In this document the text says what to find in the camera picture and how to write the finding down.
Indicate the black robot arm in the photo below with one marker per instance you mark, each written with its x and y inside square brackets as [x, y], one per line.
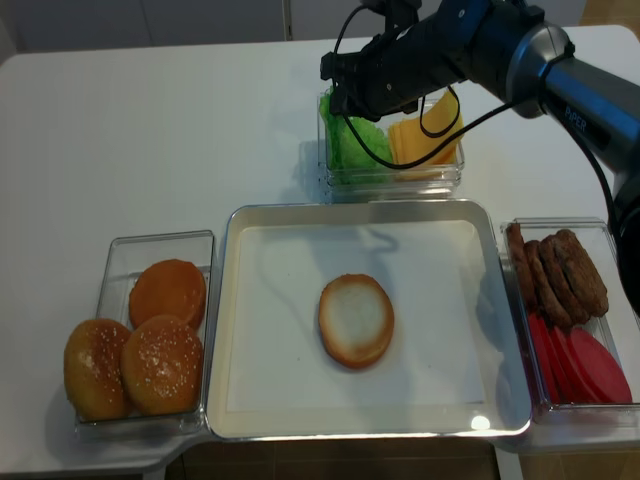
[510, 49]

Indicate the bottom bun on tray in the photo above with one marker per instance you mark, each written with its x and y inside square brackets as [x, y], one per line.
[356, 320]

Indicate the sesame bun top right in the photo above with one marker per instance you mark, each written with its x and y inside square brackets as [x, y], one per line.
[161, 366]

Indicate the clear lettuce and cheese container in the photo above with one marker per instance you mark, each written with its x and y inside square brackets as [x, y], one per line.
[382, 183]

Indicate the clear bun container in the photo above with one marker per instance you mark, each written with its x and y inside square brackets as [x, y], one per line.
[127, 258]

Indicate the yellow cheese slices stack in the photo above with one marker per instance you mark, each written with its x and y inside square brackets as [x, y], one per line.
[413, 138]

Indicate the white paper tray liner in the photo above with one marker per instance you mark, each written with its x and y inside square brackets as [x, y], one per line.
[429, 271]

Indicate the red tomato slices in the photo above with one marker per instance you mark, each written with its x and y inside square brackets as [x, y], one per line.
[576, 368]

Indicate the remaining green lettuce leaves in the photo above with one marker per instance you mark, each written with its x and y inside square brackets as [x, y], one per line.
[345, 152]

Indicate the plain bun half in container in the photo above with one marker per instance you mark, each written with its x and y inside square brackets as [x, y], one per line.
[170, 287]

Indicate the clear patty and tomato container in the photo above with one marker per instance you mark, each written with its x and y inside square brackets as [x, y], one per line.
[617, 331]

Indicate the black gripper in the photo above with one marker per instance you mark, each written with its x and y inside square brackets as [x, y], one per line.
[370, 83]

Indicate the brown meat patties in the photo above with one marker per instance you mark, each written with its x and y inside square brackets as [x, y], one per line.
[557, 278]

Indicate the sesame bun top left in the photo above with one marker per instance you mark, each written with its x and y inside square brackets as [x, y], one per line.
[91, 369]

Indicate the sesame bun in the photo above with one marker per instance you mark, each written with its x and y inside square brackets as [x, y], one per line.
[91, 369]
[161, 366]

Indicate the silver metal tray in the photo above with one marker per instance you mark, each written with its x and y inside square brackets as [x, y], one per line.
[506, 409]

